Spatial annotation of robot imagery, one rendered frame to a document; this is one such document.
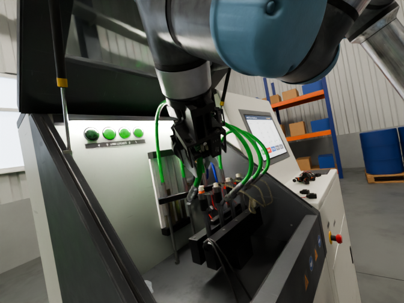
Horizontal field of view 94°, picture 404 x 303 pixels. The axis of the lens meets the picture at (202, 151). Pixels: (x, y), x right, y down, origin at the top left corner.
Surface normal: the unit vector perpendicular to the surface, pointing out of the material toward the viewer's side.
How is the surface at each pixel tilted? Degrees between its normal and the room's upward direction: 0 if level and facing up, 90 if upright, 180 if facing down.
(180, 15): 105
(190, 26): 111
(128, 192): 90
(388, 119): 90
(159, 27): 116
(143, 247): 90
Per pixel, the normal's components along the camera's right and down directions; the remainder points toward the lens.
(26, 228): 0.80, -0.15
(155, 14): -0.77, 0.38
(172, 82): -0.30, 0.71
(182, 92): 0.00, 0.72
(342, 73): -0.58, 0.11
